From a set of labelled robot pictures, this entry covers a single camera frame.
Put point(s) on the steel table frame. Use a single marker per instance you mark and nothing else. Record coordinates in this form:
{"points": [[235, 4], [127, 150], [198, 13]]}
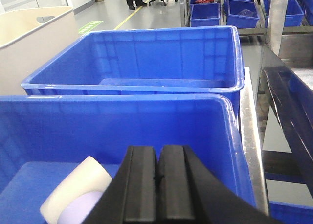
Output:
{"points": [[273, 45]]}

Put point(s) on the blue plastic bin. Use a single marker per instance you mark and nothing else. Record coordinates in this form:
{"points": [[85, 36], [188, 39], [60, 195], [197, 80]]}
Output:
{"points": [[196, 60], [43, 138]]}

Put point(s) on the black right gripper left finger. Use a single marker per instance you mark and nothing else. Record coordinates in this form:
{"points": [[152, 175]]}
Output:
{"points": [[131, 196]]}

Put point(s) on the small blue bin left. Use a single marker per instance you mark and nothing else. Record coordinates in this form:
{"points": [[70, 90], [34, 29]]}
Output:
{"points": [[205, 14]]}

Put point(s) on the beige curved partition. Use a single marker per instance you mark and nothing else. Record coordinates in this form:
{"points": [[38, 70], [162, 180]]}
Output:
{"points": [[28, 39]]}

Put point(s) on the beige paper cup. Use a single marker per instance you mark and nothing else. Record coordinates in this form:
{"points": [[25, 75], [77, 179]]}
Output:
{"points": [[88, 176]]}

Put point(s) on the small blue bin middle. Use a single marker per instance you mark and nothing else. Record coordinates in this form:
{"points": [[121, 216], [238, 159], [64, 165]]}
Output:
{"points": [[241, 14]]}

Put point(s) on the far blue plastic bin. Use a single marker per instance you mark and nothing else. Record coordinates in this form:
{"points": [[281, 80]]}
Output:
{"points": [[196, 60]]}

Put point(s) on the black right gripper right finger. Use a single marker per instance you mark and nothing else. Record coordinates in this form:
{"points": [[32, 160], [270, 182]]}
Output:
{"points": [[191, 194]]}

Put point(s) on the near blue plastic bin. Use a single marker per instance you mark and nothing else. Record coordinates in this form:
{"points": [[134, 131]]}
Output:
{"points": [[43, 138]]}

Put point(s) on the dark metal frame bar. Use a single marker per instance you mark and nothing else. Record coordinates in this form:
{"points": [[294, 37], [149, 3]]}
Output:
{"points": [[292, 104]]}

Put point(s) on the small blue bin right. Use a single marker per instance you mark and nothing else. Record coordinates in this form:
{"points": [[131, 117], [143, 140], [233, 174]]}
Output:
{"points": [[294, 14]]}

